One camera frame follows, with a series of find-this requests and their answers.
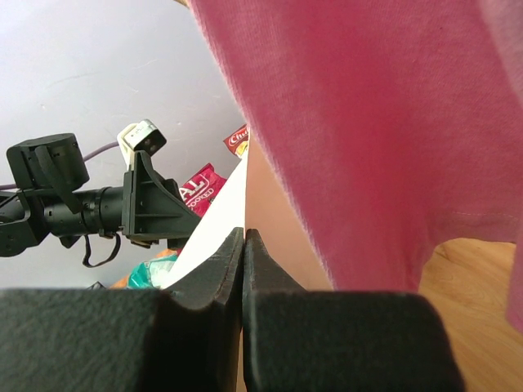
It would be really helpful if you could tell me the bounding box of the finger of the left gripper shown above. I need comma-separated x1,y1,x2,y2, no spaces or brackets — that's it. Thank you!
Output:
150,168,200,239

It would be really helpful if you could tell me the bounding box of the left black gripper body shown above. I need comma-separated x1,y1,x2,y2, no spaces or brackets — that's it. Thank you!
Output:
122,151,174,248

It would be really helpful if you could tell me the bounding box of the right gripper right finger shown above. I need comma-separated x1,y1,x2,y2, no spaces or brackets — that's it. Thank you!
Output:
243,229,466,391

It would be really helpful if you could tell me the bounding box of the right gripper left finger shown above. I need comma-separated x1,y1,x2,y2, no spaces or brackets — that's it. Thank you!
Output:
1,228,244,391

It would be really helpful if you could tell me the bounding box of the magenta crisps bag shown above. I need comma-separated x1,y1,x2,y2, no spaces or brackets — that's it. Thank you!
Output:
179,163,226,217

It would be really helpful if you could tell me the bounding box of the teal white snack packet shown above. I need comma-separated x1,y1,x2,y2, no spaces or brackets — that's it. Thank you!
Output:
126,254,177,289

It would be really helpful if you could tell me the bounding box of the brown paper bag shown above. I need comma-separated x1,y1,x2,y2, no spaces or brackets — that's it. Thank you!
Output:
162,142,343,391

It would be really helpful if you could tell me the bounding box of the red white chips bag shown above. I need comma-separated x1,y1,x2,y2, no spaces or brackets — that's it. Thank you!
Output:
223,124,249,158

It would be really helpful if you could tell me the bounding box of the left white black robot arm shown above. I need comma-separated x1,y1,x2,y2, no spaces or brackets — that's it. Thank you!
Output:
1,133,200,265

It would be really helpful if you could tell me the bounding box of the pink t-shirt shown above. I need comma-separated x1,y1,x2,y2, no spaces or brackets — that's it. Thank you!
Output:
186,0,523,334

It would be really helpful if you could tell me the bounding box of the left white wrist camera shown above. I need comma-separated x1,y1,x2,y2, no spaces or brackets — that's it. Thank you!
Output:
117,119,167,170

